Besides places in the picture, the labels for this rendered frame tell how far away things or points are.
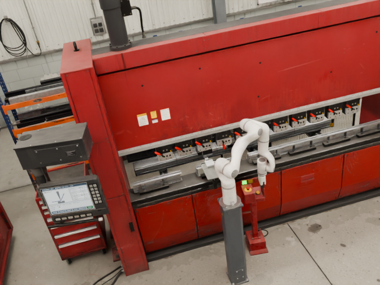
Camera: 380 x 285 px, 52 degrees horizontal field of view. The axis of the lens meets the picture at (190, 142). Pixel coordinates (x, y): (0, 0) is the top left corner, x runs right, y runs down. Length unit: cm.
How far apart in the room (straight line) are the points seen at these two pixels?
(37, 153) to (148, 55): 117
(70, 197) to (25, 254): 210
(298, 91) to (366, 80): 75
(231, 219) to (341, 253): 143
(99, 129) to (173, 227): 143
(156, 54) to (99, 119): 72
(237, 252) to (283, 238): 88
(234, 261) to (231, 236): 33
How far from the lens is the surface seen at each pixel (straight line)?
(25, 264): 502
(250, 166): 406
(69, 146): 291
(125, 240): 403
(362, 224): 479
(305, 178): 438
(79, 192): 311
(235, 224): 353
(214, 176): 376
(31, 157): 303
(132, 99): 343
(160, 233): 418
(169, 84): 343
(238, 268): 394
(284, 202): 446
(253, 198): 391
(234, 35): 344
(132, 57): 329
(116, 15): 328
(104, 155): 342
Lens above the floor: 326
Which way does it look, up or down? 32 degrees down
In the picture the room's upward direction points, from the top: 9 degrees counter-clockwise
